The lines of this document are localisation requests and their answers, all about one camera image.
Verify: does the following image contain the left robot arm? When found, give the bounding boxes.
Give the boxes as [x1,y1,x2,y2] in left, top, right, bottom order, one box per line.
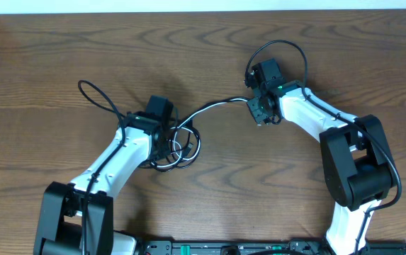
[33,96,174,254]

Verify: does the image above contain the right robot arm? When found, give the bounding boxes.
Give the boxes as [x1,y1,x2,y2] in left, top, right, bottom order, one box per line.
[244,59,402,254]

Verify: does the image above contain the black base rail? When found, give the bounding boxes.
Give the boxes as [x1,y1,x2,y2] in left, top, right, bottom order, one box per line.
[135,239,406,255]

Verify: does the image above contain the black USB cable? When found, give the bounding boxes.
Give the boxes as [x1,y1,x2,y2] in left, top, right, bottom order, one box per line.
[145,96,252,173]

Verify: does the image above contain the white USB cable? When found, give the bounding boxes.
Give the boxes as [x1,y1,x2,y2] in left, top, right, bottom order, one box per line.
[152,98,249,169]

